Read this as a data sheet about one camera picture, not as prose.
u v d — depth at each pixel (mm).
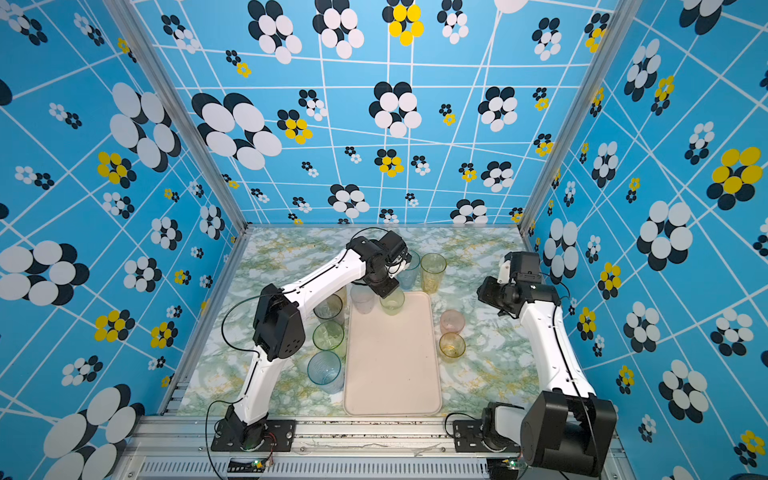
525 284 572
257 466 701
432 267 971
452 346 871
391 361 853
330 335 838
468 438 724
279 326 533
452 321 927
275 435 733
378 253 663
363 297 972
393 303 963
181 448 749
